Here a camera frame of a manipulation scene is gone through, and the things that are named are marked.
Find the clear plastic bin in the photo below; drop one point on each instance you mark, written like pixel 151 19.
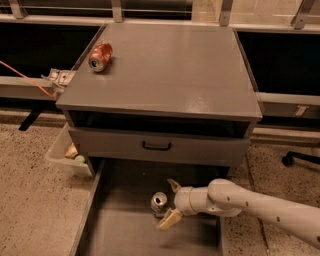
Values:
pixel 56 156

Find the black office chair base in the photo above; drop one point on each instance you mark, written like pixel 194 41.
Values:
pixel 288 159

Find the grey drawer cabinet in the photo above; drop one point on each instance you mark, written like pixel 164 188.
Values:
pixel 174 79

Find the green ball in bin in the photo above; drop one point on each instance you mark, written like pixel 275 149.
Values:
pixel 80 158

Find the black drawer handle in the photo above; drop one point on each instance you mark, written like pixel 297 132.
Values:
pixel 152 147

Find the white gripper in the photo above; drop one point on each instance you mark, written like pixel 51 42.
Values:
pixel 182 200

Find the closed grey top drawer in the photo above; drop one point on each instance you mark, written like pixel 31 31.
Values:
pixel 186 149

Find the crushed red soda can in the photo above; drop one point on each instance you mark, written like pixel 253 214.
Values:
pixel 100 56

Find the crushed 7up can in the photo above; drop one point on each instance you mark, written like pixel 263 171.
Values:
pixel 159 204

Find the tan object in bin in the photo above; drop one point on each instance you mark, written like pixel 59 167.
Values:
pixel 71 152

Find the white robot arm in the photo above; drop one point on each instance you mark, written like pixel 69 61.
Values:
pixel 226 199

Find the open grey middle drawer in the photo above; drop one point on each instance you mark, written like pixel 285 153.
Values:
pixel 118 220

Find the metal wall bracket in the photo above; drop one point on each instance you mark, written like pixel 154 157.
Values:
pixel 59 79

